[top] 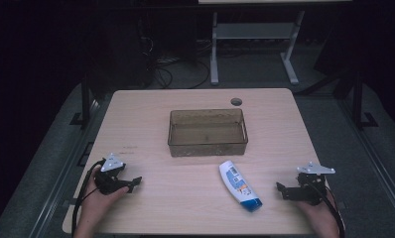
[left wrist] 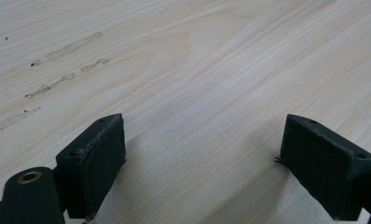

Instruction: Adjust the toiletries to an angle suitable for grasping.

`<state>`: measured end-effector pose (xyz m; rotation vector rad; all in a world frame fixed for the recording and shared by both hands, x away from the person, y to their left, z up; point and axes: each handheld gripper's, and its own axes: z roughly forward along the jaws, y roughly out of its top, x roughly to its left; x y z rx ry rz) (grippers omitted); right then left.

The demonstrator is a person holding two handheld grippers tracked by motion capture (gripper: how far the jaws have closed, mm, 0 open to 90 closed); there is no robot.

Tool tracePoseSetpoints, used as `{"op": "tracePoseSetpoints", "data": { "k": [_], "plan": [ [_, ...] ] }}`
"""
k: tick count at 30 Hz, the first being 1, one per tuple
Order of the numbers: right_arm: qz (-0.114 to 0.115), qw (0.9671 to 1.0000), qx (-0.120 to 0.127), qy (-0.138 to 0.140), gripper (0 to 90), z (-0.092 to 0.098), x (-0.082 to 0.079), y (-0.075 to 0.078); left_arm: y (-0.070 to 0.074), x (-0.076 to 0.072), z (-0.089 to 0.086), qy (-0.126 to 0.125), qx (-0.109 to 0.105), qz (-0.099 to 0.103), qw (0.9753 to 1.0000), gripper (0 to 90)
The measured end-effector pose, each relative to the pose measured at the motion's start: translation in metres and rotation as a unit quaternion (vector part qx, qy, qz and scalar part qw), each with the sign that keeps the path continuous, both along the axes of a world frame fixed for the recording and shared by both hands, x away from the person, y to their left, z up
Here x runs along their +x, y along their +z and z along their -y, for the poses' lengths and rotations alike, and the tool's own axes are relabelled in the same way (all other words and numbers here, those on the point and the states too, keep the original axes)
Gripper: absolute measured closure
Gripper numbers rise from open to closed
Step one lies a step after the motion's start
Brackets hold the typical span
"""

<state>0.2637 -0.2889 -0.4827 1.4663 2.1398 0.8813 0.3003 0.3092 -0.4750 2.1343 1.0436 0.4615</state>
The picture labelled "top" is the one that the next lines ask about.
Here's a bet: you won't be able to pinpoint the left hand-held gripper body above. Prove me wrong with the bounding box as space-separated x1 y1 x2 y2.
94 152 134 195

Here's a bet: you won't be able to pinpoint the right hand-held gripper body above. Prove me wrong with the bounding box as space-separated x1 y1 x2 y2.
295 161 336 206

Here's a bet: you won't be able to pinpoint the white bottle with blue cap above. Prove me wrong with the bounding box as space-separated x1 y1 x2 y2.
218 160 263 213

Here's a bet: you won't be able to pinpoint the brown translucent plastic box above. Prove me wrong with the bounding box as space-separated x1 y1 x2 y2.
167 108 249 158

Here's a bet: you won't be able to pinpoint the person's right hand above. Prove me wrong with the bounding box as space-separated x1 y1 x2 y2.
296 189 340 238

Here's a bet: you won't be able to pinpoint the person's left hand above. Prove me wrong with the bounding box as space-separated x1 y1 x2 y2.
80 168 130 217

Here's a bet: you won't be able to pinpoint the grey metal stand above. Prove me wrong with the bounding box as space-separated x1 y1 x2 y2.
208 10 307 87

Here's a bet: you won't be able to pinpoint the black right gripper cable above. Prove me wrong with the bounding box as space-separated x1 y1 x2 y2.
306 180 346 238

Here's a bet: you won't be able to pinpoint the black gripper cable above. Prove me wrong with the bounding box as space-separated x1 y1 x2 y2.
306 180 346 238
70 159 106 238

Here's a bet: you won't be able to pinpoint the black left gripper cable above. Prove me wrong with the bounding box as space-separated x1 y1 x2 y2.
70 159 106 238

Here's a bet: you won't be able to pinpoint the aluminium floor rail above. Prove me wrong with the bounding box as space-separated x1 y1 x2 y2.
28 98 102 238
336 98 395 216

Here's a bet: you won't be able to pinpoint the black upright post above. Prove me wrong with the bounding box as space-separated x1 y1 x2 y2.
68 73 92 127
351 70 379 131

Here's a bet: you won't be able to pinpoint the black floor cables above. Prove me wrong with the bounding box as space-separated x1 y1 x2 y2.
145 35 211 90

